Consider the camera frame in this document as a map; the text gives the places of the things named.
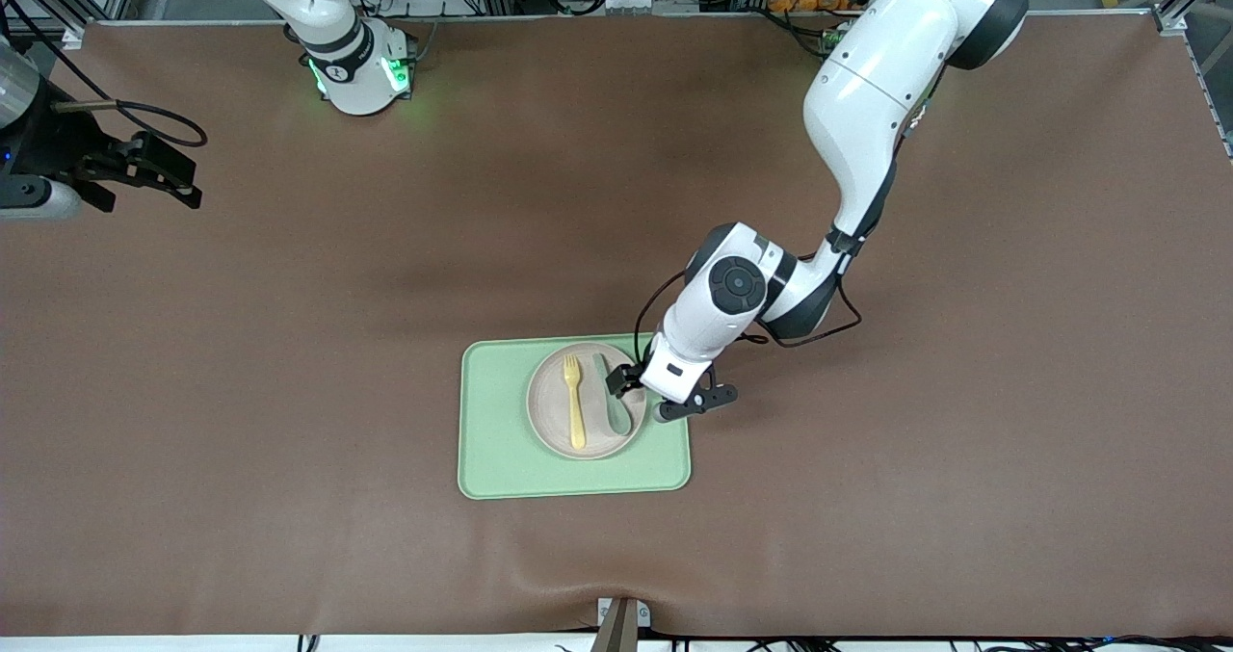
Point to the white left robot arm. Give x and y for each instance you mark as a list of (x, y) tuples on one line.
[(886, 74)]

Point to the round beige plate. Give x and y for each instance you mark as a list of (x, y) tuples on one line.
[(551, 406)]

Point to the green plastic spoon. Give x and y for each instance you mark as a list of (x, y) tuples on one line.
[(616, 419)]

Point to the yellow plastic fork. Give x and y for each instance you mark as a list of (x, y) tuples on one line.
[(576, 421)]

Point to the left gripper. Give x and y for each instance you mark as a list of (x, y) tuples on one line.
[(627, 378)]

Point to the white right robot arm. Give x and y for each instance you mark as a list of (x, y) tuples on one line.
[(356, 74)]

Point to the brown table cover mat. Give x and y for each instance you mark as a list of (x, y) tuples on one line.
[(289, 392)]

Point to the grey metal bracket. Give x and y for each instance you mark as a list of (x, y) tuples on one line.
[(621, 628)]

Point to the light green rectangular tray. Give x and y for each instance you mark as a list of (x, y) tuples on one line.
[(511, 459)]

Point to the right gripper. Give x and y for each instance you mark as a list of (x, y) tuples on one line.
[(53, 146)]

